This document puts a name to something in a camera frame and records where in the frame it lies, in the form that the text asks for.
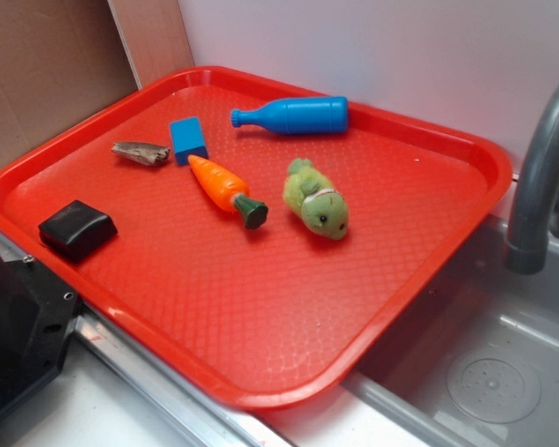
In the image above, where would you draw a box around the grey toy faucet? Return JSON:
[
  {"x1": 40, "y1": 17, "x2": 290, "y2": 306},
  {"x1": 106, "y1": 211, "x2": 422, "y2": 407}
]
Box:
[{"x1": 504, "y1": 86, "x2": 559, "y2": 275}]

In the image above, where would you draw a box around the blue rectangular block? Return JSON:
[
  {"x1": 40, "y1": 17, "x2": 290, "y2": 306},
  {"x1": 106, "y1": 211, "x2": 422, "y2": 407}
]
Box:
[{"x1": 170, "y1": 117, "x2": 209, "y2": 166}]

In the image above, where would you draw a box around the grey plastic sink basin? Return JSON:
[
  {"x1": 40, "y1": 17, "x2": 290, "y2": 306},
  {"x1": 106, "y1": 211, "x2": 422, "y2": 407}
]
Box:
[{"x1": 345, "y1": 218, "x2": 559, "y2": 446}]

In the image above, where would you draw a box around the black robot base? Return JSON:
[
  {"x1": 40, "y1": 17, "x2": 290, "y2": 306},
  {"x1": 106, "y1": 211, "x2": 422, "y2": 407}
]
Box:
[{"x1": 0, "y1": 252, "x2": 81, "y2": 420}]

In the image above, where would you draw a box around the orange toy carrot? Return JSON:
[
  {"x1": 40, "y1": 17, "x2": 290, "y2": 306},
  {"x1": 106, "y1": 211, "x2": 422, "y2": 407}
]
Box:
[{"x1": 188, "y1": 155, "x2": 268, "y2": 230}]

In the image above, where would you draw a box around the blue plastic toy bottle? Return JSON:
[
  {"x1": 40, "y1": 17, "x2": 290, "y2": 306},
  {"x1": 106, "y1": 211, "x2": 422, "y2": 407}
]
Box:
[{"x1": 230, "y1": 97, "x2": 348, "y2": 135}]

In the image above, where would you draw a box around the red plastic tray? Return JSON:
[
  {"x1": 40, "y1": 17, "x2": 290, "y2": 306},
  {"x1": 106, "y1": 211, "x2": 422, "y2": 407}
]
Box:
[{"x1": 0, "y1": 67, "x2": 511, "y2": 410}]

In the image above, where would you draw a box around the brown cardboard panel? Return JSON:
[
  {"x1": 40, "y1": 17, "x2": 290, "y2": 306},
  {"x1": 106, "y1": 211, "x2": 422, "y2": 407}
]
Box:
[{"x1": 0, "y1": 1, "x2": 137, "y2": 169}]

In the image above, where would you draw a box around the green plush animal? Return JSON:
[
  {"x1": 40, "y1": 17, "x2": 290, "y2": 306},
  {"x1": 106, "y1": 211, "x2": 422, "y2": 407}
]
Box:
[{"x1": 282, "y1": 158, "x2": 349, "y2": 240}]

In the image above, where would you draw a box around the black rectangular block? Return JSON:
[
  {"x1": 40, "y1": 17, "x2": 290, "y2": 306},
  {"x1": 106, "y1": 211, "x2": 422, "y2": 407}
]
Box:
[{"x1": 38, "y1": 200, "x2": 118, "y2": 264}]

